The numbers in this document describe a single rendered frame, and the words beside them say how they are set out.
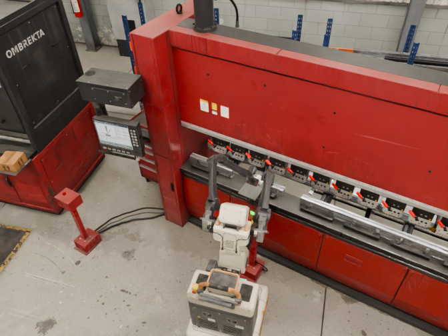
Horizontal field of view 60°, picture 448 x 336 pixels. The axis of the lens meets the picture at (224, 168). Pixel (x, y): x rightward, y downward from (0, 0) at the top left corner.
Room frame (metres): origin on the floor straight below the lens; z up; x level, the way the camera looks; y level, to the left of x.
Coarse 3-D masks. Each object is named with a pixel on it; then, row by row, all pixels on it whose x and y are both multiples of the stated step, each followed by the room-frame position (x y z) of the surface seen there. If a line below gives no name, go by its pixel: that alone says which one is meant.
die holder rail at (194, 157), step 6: (192, 156) 3.04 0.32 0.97; (198, 156) 3.03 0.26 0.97; (192, 162) 3.04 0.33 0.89; (198, 162) 3.03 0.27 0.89; (204, 162) 2.95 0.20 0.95; (222, 168) 2.84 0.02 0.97; (228, 168) 2.84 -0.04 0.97; (222, 174) 2.84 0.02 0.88; (228, 174) 2.81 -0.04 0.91; (234, 174) 2.83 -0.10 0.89
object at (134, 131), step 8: (96, 120) 2.86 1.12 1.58; (104, 120) 2.83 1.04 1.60; (112, 120) 2.82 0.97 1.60; (120, 120) 2.82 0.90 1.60; (128, 120) 2.85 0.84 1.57; (128, 128) 2.75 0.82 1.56; (136, 128) 2.72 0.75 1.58; (136, 136) 2.73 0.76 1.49; (104, 144) 2.86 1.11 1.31; (136, 144) 2.73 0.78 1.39; (120, 152) 2.80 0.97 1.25; (128, 152) 2.77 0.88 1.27; (136, 152) 2.74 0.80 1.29; (144, 152) 2.75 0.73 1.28
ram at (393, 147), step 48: (192, 96) 2.98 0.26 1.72; (240, 96) 2.72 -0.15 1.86; (288, 96) 2.50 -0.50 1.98; (336, 96) 2.31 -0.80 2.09; (240, 144) 2.72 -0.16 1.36; (288, 144) 2.48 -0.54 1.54; (336, 144) 2.27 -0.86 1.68; (384, 144) 2.10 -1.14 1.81; (432, 144) 1.95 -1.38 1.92; (432, 192) 1.88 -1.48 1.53
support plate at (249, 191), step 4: (248, 184) 2.57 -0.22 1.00; (244, 188) 2.52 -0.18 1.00; (248, 188) 2.51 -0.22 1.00; (252, 188) 2.51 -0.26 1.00; (256, 188) 2.51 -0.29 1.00; (260, 188) 2.51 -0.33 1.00; (240, 192) 2.47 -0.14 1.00; (244, 192) 2.46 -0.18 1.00; (248, 192) 2.46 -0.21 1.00; (252, 192) 2.46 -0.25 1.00; (256, 192) 2.46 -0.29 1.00; (260, 192) 2.46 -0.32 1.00; (244, 196) 2.42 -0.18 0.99; (248, 196) 2.41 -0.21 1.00; (252, 196) 2.41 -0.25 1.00; (256, 196) 2.41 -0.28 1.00
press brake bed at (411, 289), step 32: (192, 192) 2.91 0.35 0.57; (224, 192) 2.70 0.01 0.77; (288, 224) 2.32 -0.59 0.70; (288, 256) 2.33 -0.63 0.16; (320, 256) 2.13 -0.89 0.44; (352, 256) 1.99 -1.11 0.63; (384, 256) 1.86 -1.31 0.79; (352, 288) 2.00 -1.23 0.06; (384, 288) 1.80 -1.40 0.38; (416, 288) 1.69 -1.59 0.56; (416, 320) 1.66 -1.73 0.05
